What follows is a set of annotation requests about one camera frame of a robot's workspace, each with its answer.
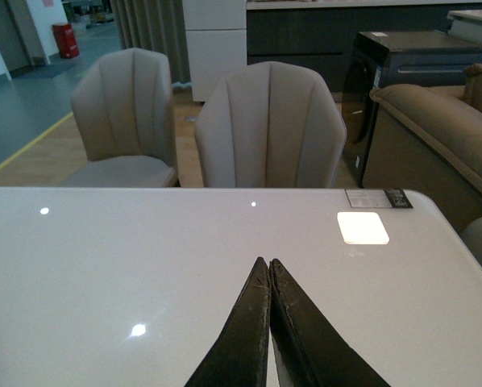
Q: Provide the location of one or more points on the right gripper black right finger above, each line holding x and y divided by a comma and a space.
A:
308, 349

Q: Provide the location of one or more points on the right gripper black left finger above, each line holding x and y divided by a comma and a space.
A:
239, 356

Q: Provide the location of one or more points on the label sticker on table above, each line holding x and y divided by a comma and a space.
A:
378, 198

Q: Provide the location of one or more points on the beige chair on right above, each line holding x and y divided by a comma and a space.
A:
270, 125

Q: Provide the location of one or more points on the beige chair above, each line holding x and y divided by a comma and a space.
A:
123, 109
270, 125

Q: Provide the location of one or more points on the brown sofa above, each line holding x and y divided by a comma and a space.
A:
429, 139

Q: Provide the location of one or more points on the beige chair on left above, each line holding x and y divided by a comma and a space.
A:
123, 109

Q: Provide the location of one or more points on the dark kitchen counter cabinet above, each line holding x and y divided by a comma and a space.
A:
319, 34

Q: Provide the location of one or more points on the white pillar cabinet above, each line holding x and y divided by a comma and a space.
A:
216, 37

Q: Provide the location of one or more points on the beige curtain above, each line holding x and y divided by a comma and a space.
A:
158, 26

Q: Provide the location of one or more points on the red box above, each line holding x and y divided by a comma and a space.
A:
65, 40

